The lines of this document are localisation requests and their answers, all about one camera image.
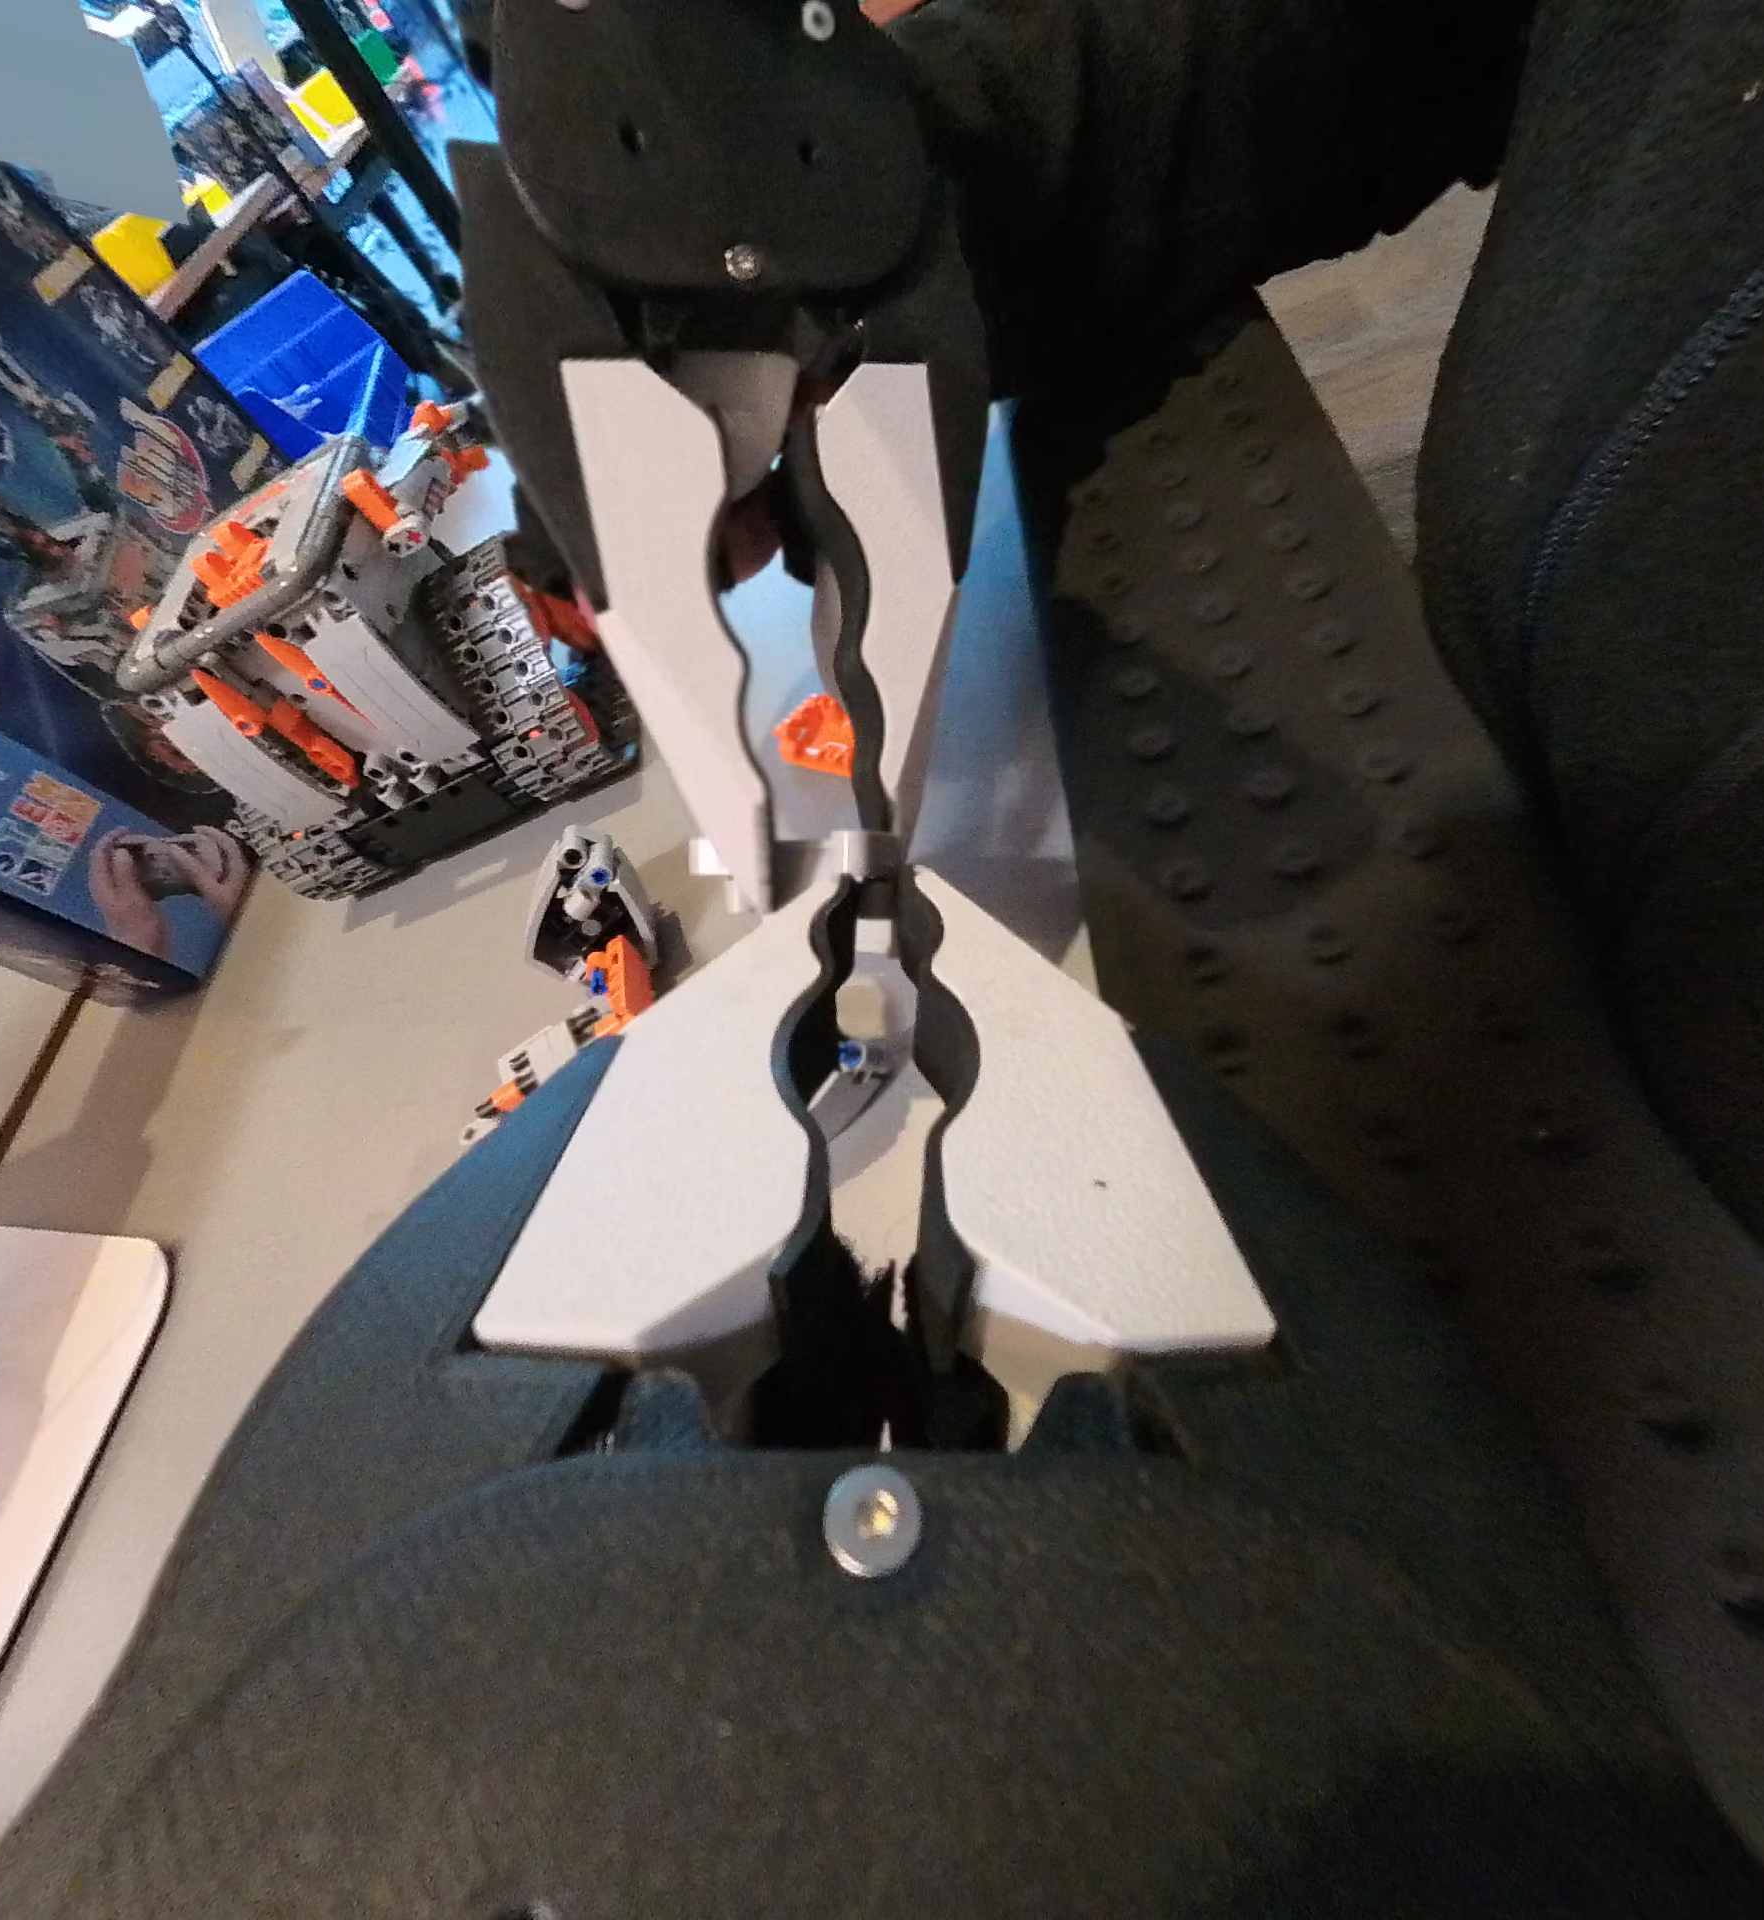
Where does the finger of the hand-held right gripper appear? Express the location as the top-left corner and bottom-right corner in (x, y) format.
(814, 359), (961, 838)
(559, 357), (786, 914)

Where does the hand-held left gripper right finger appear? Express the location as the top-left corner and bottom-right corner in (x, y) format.
(898, 869), (1278, 1355)

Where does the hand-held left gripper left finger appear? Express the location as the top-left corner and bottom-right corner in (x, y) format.
(474, 886), (855, 1362)

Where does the grey curved brick panel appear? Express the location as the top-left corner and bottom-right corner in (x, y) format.
(690, 828), (918, 1136)

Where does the person's right forearm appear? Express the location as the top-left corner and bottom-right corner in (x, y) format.
(882, 0), (1545, 439)

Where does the person's right hand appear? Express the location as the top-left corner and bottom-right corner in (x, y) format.
(714, 483), (788, 591)

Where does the grey orange axle assembly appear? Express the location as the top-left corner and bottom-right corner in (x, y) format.
(465, 938), (659, 1152)

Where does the tracked toy brick robot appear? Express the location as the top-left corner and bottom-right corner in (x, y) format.
(117, 397), (642, 904)

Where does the grey dome brick assembly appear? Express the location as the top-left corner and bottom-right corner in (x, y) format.
(525, 824), (659, 985)

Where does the blue plastic bin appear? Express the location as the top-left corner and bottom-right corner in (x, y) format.
(196, 274), (414, 471)

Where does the black dimpled mat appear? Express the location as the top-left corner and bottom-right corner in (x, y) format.
(1006, 275), (1764, 1920)

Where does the yellow plastic bin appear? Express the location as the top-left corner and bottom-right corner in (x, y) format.
(90, 210), (177, 302)

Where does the blue toy kit box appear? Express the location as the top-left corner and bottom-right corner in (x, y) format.
(0, 149), (293, 1000)

